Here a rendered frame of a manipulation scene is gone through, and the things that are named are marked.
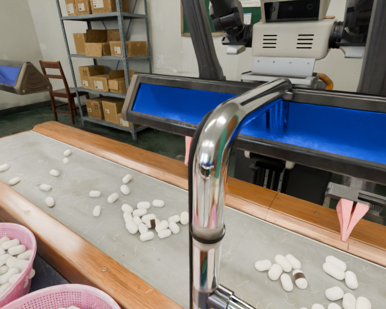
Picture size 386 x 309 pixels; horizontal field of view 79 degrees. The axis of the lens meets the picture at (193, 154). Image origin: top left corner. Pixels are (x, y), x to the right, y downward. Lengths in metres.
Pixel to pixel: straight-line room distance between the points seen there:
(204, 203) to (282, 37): 0.90
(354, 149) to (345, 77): 2.16
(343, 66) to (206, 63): 1.82
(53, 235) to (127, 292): 0.24
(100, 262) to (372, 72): 0.64
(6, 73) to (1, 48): 4.38
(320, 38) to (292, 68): 0.12
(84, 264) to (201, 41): 0.59
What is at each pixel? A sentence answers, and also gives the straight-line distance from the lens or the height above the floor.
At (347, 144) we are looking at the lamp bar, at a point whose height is 1.07.
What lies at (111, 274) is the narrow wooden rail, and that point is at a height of 0.76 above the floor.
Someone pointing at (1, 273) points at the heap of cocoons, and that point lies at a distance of 0.67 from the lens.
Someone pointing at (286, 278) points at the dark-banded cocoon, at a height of 0.76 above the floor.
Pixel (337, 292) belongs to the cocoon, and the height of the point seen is 0.76.
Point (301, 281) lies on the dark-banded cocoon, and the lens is 0.53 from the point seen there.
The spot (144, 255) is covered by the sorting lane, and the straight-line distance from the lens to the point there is 0.56.
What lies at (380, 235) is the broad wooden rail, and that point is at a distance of 0.69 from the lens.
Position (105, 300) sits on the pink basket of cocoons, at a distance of 0.49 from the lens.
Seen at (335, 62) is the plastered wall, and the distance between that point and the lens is 2.41.
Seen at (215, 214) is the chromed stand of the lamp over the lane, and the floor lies 1.05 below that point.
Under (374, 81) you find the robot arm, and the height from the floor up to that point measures 1.09.
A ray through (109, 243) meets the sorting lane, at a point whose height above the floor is 0.74.
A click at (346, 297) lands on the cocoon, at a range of 0.54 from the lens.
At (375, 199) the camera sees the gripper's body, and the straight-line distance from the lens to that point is 0.56.
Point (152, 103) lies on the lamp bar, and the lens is 0.35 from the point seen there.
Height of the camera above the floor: 1.16
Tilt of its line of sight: 26 degrees down
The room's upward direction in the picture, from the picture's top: straight up
